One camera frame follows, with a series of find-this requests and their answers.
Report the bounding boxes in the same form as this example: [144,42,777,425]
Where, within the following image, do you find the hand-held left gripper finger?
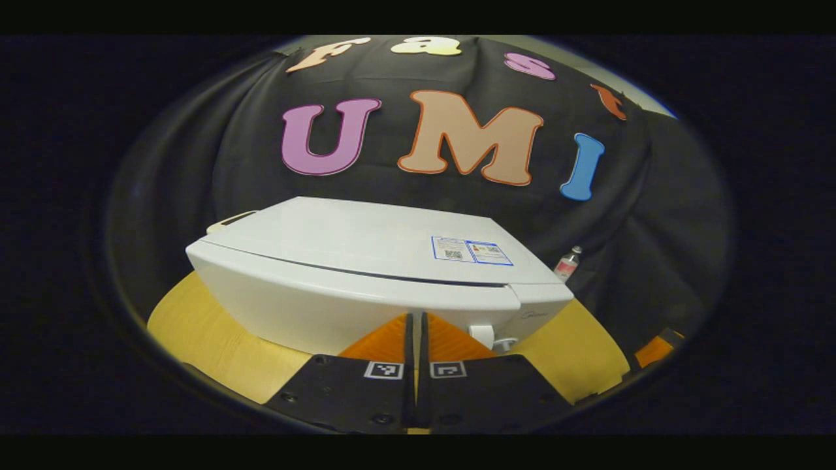
[265,313,417,435]
[418,311,576,435]

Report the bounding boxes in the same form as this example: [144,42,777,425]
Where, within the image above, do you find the white microwave oven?
[185,196,576,358]

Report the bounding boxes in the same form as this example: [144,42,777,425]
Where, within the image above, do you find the clear bottle with pink label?
[553,245,583,282]

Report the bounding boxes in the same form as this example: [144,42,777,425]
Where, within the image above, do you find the white toaster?
[206,210,260,235]

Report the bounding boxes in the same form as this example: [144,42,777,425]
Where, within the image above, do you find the black backdrop cloth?
[108,36,732,366]

